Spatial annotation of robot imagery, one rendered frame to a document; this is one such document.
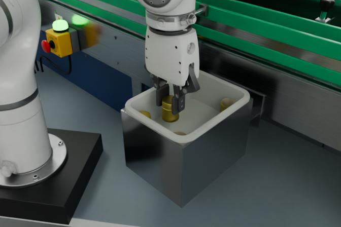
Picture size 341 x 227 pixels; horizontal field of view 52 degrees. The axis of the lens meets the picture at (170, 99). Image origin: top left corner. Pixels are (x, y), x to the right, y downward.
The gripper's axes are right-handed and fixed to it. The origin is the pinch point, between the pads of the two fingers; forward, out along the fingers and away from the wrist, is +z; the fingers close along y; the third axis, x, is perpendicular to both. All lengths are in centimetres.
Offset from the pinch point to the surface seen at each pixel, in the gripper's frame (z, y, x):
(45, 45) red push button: 5, 52, -2
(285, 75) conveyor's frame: -2.2, -13.7, -20.3
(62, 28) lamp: 1, 51, -8
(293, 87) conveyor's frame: -0.2, -15.8, -20.3
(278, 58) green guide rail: -4.6, -10.6, -22.1
